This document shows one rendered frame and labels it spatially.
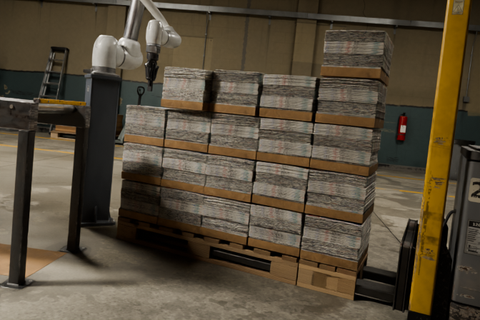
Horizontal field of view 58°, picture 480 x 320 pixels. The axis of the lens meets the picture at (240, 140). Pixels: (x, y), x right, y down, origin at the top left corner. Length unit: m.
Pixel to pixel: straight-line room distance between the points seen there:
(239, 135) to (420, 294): 1.14
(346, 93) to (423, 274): 0.87
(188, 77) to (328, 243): 1.15
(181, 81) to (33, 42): 8.49
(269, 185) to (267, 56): 7.03
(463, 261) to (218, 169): 1.24
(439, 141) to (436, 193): 0.21
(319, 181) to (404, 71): 7.33
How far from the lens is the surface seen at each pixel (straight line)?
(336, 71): 2.19
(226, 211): 2.41
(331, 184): 2.19
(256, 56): 9.20
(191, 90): 2.44
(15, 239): 2.16
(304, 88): 2.22
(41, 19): 10.80
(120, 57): 3.13
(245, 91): 2.34
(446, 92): 1.94
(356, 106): 2.16
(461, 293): 2.08
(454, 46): 1.97
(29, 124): 2.05
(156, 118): 2.60
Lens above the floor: 0.84
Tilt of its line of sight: 4 degrees down
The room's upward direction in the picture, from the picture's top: 6 degrees clockwise
